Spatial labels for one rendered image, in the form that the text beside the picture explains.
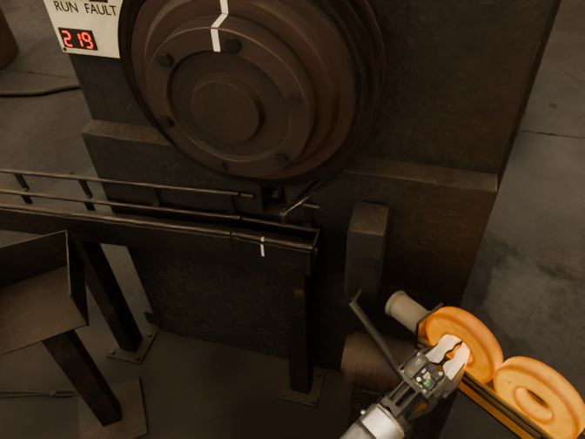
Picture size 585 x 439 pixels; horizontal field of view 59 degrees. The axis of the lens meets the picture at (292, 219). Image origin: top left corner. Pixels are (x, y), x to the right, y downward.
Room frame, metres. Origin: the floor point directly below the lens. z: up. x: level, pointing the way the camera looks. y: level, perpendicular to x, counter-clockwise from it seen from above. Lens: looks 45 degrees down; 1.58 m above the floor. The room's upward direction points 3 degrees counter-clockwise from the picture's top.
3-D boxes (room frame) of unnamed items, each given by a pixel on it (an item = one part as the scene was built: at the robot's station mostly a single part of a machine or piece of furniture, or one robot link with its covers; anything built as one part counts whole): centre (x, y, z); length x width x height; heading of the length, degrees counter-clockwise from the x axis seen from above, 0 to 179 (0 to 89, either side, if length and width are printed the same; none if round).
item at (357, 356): (0.60, -0.21, 0.27); 0.22 x 0.13 x 0.53; 72
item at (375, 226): (0.77, -0.17, 0.68); 0.11 x 0.08 x 0.24; 162
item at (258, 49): (0.74, 0.09, 1.11); 0.28 x 0.06 x 0.28; 72
